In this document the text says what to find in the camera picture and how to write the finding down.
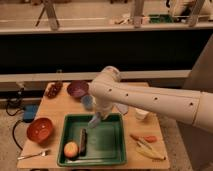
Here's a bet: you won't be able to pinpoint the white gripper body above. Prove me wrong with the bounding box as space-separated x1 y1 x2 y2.
95 98 114 120

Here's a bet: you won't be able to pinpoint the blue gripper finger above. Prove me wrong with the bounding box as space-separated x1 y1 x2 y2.
88 112 101 128
81 95 93 110

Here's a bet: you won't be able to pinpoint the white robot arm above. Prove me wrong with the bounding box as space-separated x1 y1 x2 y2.
89 66 213 133

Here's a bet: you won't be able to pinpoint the dark brush in tray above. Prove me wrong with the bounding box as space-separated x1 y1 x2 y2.
79 128 87 156

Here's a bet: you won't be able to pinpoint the purple bowl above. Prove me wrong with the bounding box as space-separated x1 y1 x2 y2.
67 80 89 98

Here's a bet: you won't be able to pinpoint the green plastic tray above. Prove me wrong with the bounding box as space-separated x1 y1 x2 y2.
57 113 127 167

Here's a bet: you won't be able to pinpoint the dark red grapes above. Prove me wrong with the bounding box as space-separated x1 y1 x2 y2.
45 81 63 98

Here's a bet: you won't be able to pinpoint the white cup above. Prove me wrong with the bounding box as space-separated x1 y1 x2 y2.
135 108 149 121

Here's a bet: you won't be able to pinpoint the red-orange bowl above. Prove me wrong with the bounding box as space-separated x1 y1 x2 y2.
27 118 54 144

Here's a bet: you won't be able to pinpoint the wooden table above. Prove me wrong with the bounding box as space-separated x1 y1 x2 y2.
17 83 170 171

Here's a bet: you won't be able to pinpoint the orange carrot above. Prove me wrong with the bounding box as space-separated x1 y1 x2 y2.
143 136 157 143

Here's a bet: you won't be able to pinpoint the blue box on floor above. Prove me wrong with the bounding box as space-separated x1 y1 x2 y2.
23 105 38 123

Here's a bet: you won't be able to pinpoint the orange-handled knife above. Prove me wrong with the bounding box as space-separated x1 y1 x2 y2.
130 134 154 152

